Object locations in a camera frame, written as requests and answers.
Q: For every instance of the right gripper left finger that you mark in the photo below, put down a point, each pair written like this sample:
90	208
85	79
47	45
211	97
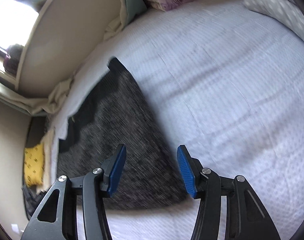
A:
112	171

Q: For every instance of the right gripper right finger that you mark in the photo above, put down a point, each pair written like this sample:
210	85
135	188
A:
191	172

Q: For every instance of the grey black knit sweater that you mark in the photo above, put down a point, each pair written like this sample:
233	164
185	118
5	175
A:
116	112

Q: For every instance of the white quilted bed cover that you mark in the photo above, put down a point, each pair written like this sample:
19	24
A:
226	82

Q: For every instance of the dark object on windowsill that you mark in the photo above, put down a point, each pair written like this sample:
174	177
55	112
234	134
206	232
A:
11	61

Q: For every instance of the grey polka dot duvet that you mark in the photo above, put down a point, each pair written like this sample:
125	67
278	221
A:
285	11

